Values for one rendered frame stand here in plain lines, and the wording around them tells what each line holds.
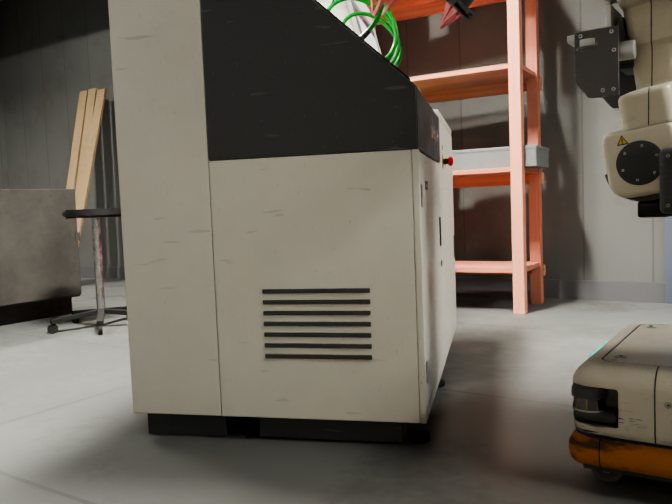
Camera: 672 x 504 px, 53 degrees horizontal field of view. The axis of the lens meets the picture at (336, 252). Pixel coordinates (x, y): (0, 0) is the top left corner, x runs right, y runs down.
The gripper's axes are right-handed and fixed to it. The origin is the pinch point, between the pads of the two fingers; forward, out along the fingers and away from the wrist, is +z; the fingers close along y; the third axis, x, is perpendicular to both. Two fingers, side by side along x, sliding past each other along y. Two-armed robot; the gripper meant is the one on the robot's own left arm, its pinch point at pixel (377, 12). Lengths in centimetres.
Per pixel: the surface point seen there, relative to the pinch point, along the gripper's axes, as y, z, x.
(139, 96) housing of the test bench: 63, 30, -18
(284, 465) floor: 67, 72, 82
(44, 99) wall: -56, 391, -493
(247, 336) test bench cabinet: 58, 66, 47
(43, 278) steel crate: 55, 266, -155
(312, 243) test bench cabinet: 40, 40, 42
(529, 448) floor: 12, 58, 113
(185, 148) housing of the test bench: 58, 35, 1
